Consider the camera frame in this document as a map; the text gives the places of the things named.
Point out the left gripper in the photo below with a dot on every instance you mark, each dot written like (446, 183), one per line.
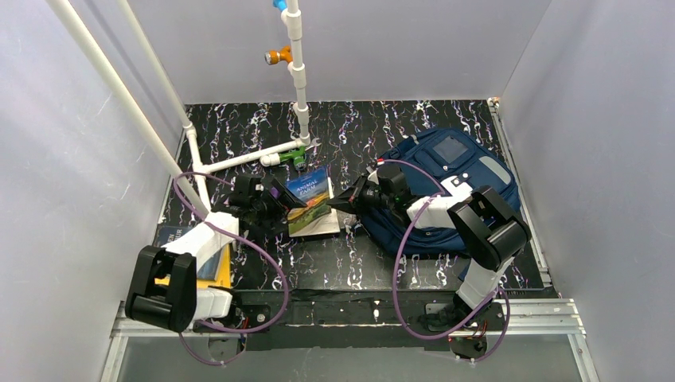
(277, 198)

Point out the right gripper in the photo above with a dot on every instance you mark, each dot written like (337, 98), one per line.
(360, 194)

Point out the Animal Farm green book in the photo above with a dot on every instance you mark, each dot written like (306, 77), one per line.
(317, 218)

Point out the navy blue backpack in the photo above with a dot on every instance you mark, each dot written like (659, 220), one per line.
(442, 168)

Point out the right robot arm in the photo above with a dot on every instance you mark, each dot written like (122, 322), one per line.
(488, 229)

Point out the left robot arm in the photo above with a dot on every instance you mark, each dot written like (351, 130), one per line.
(164, 291)

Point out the silver wrench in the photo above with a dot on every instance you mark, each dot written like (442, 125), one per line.
(314, 142)

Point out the yellow book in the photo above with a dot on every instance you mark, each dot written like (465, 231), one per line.
(224, 278)

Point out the Nineteen Eighty-Four dark book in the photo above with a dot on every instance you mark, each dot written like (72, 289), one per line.
(167, 233)

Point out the blue pipe fitting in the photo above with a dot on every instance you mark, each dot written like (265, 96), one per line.
(280, 5)

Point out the green hose nozzle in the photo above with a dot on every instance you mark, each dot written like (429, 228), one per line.
(297, 157)

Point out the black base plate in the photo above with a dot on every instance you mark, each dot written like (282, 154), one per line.
(338, 319)

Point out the orange hose nozzle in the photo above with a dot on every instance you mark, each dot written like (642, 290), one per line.
(273, 57)

